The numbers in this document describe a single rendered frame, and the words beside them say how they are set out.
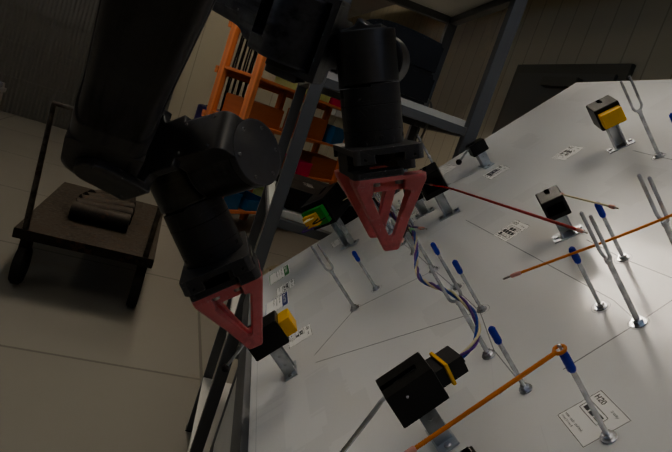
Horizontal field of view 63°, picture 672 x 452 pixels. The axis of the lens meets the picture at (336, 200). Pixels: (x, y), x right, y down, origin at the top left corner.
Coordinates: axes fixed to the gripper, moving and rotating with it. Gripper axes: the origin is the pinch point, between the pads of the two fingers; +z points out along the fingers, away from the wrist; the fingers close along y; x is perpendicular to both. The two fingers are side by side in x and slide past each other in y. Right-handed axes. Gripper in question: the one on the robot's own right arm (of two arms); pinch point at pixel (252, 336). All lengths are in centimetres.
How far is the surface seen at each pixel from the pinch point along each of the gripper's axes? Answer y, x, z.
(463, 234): 41, -38, 15
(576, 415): -8.9, -25.6, 17.0
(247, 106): 434, -25, -16
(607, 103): 33, -67, 1
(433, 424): -1.8, -13.4, 16.5
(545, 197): 19.7, -43.9, 6.8
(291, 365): 32.3, 0.0, 20.6
